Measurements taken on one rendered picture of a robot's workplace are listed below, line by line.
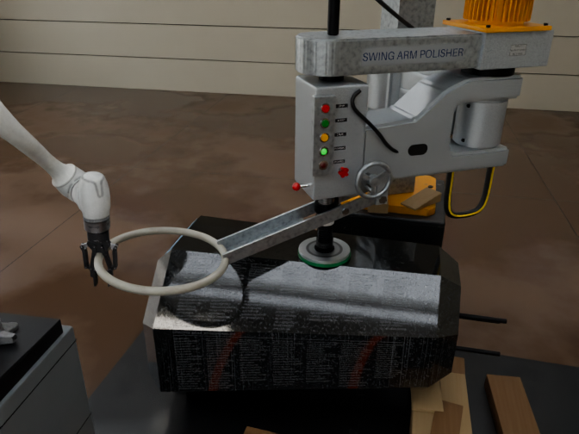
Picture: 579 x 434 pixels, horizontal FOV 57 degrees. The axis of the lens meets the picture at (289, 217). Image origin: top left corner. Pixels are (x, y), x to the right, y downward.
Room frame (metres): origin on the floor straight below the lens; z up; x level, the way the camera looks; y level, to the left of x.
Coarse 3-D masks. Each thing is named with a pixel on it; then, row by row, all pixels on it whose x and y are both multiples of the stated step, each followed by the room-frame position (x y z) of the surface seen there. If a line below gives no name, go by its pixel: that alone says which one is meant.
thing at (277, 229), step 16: (304, 208) 1.96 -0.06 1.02; (336, 208) 1.89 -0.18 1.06; (352, 208) 1.91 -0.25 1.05; (256, 224) 1.91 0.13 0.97; (272, 224) 1.92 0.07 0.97; (288, 224) 1.93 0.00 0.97; (304, 224) 1.85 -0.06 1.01; (320, 224) 1.87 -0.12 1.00; (224, 240) 1.86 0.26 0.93; (240, 240) 1.88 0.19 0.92; (256, 240) 1.79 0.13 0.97; (272, 240) 1.81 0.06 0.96; (224, 256) 1.75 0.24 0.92; (240, 256) 1.77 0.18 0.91
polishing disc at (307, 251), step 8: (304, 240) 2.00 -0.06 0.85; (312, 240) 2.00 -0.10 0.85; (336, 240) 2.01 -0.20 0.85; (304, 248) 1.94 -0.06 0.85; (312, 248) 1.94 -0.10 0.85; (336, 248) 1.94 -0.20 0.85; (344, 248) 1.94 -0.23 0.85; (304, 256) 1.87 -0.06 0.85; (312, 256) 1.87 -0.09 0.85; (320, 256) 1.87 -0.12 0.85; (328, 256) 1.87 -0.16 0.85; (336, 256) 1.87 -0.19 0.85; (344, 256) 1.88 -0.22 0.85
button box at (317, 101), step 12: (312, 96) 1.80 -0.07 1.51; (324, 96) 1.80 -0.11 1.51; (312, 108) 1.80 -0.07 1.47; (312, 120) 1.80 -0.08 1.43; (312, 132) 1.79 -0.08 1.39; (324, 132) 1.80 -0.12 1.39; (312, 144) 1.79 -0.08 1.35; (324, 144) 1.80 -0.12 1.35; (312, 156) 1.79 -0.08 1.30; (312, 168) 1.79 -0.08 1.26
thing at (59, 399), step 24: (72, 336) 1.46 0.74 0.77; (48, 360) 1.33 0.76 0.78; (72, 360) 1.44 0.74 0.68; (24, 384) 1.21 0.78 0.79; (48, 384) 1.31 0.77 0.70; (72, 384) 1.41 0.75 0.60; (0, 408) 1.11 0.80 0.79; (24, 408) 1.19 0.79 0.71; (48, 408) 1.28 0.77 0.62; (72, 408) 1.39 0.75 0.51; (0, 432) 1.09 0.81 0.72; (24, 432) 1.16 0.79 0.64; (48, 432) 1.25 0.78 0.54; (72, 432) 1.36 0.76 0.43
